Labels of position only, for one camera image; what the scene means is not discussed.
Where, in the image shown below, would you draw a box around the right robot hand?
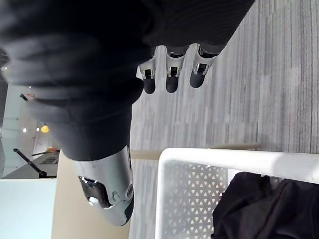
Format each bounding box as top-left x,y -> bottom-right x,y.
0,0 -> 255,227

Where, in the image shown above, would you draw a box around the white perforated laundry basket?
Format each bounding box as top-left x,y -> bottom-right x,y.
155,148 -> 319,239

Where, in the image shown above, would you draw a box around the light wooden table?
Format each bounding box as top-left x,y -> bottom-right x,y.
51,143 -> 261,239

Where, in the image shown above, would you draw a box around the black garment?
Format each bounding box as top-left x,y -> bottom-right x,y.
210,171 -> 319,239

